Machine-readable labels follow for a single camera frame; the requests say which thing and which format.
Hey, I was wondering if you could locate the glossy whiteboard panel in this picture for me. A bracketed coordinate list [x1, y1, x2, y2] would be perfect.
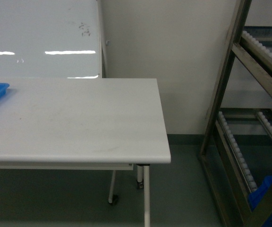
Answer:
[0, 0, 102, 79]

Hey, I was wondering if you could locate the metal roller rack frame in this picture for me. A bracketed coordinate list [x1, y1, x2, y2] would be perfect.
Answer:
[199, 0, 272, 227]

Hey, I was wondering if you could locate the white table with legs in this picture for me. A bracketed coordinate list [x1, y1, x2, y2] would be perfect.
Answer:
[0, 78, 171, 227]

